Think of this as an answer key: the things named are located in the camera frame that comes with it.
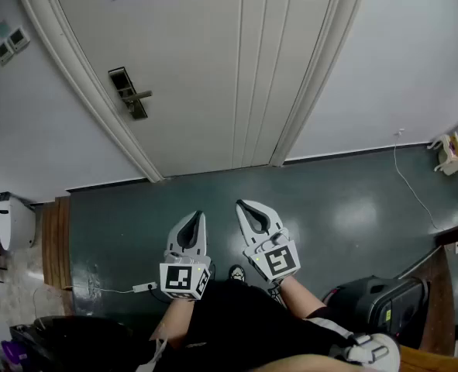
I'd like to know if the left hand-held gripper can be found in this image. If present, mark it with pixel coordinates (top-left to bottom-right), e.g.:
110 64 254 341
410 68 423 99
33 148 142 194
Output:
159 210 213 301

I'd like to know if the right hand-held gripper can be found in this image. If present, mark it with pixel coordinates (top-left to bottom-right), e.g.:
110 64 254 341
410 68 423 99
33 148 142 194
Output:
235 199 301 285

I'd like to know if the person's left forearm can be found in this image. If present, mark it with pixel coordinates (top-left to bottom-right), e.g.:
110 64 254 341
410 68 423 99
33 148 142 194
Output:
150 298 195 349

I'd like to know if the person's right forearm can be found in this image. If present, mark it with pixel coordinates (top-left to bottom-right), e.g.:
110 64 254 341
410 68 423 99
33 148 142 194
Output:
278 275 329 320

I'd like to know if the black white shoe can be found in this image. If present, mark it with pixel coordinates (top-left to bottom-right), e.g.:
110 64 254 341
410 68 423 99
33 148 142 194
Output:
228 264 247 284
267 284 287 306

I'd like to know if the person's black shirt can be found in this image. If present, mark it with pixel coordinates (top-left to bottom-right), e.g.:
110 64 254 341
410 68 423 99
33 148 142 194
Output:
143 280 356 368

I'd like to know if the person's face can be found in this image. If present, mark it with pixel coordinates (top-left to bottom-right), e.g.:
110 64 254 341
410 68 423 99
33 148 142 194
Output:
247 353 369 372

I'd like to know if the black bag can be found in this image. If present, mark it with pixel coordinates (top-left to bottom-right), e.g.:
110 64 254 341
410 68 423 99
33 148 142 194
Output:
9 315 152 372

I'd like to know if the white rounded appliance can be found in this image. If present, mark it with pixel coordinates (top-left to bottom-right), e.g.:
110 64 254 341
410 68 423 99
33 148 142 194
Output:
0 191 37 252

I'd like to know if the white ornate chair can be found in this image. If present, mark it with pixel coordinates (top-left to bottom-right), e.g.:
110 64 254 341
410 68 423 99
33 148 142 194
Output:
427 132 458 177

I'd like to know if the black power cable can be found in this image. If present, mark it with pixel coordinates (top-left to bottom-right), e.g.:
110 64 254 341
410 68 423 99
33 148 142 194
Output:
147 284 172 305

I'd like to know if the white power strip cable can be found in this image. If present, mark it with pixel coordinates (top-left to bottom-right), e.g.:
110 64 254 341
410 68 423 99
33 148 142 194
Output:
63 284 135 295

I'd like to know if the white harness shoulder strap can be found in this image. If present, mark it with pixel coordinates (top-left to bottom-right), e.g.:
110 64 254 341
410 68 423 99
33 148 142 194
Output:
317 318 402 372
135 337 168 372

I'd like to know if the thin white wall cable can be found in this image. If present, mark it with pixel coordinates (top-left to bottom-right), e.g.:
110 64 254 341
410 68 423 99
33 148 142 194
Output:
392 128 446 233

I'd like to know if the metal door lock handle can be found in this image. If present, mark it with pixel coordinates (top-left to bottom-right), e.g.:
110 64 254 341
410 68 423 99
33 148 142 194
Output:
108 67 153 121

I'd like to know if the white wall control panel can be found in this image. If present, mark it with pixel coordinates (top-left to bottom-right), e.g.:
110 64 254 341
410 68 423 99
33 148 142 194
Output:
0 40 15 67
7 26 31 53

